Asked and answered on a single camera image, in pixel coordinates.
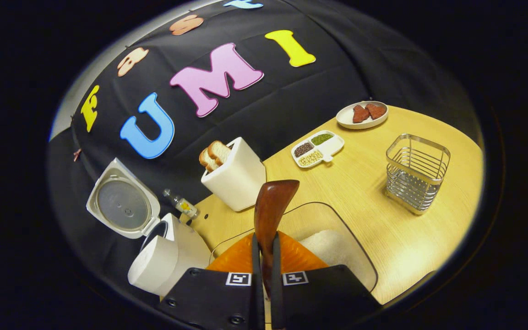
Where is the metal wire chopstick holder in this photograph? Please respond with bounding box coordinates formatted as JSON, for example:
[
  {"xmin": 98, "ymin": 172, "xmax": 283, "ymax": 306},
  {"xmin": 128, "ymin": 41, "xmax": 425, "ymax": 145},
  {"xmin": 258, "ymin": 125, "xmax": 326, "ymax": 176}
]
[{"xmin": 385, "ymin": 133, "xmax": 451, "ymax": 216}]

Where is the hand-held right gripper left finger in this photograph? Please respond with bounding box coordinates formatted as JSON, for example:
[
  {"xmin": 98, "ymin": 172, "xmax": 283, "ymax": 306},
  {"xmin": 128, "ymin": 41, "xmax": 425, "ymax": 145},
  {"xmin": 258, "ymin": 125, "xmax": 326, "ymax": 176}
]
[{"xmin": 161, "ymin": 232, "xmax": 264, "ymax": 330}]

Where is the white divided bean dish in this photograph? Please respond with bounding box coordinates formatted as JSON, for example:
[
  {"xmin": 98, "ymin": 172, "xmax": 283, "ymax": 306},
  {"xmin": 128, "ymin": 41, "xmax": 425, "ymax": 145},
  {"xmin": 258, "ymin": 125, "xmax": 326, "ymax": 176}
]
[{"xmin": 290, "ymin": 130, "xmax": 345, "ymax": 169}]

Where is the red meat slice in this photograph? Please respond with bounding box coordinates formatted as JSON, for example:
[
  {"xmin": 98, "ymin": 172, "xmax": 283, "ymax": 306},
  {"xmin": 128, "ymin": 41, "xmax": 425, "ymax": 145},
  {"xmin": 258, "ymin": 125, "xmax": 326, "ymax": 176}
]
[
  {"xmin": 352, "ymin": 104, "xmax": 370, "ymax": 124},
  {"xmin": 365, "ymin": 103, "xmax": 387, "ymax": 120}
]

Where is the white rice cooker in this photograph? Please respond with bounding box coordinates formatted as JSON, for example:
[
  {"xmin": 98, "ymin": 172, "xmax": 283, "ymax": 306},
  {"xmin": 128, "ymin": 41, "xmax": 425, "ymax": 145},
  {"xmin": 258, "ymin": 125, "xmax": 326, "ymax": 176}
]
[{"xmin": 85, "ymin": 157, "xmax": 212, "ymax": 297}]

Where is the brown wooden spoon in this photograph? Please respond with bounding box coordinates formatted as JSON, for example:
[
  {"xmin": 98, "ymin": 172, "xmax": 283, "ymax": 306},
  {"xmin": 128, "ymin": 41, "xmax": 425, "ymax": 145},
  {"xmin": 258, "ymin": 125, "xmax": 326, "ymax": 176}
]
[{"xmin": 254, "ymin": 180, "xmax": 300, "ymax": 298}]

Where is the white rice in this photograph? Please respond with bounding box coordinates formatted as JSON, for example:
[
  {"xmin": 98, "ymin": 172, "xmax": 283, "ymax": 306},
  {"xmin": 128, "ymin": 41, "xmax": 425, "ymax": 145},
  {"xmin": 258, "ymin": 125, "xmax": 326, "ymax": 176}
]
[{"xmin": 299, "ymin": 229, "xmax": 370, "ymax": 294}]

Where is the white toaster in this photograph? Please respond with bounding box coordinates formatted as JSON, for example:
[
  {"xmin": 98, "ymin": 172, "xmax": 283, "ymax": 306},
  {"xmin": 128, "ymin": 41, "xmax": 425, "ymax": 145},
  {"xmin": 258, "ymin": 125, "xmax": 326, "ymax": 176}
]
[{"xmin": 200, "ymin": 137, "xmax": 267, "ymax": 212}]

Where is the small glass bottle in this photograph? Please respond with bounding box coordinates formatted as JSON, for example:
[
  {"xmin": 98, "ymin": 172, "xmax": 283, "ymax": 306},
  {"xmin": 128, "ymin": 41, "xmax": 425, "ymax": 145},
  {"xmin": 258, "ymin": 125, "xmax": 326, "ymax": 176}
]
[{"xmin": 163, "ymin": 188, "xmax": 199, "ymax": 220}]

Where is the black backdrop cloth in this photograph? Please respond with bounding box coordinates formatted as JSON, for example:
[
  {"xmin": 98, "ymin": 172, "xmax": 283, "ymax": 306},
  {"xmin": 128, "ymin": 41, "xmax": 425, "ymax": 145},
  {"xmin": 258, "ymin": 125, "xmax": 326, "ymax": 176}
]
[{"xmin": 46, "ymin": 0, "xmax": 475, "ymax": 294}]

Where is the clear plastic rice container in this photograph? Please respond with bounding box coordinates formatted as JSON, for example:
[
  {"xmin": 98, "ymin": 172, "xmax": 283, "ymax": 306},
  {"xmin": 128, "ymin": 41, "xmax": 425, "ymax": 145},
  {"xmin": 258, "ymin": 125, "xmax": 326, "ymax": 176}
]
[{"xmin": 209, "ymin": 202, "xmax": 379, "ymax": 305}]

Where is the white round plate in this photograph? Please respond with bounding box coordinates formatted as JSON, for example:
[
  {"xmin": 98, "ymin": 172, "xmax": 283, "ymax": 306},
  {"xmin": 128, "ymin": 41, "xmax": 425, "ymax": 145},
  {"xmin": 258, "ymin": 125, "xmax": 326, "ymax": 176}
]
[{"xmin": 336, "ymin": 101, "xmax": 389, "ymax": 130}]

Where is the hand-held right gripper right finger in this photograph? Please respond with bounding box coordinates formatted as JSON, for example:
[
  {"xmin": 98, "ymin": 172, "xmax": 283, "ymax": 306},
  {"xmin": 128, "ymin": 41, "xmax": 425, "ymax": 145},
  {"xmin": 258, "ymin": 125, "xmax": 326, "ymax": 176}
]
[{"xmin": 271, "ymin": 231, "xmax": 381, "ymax": 330}]

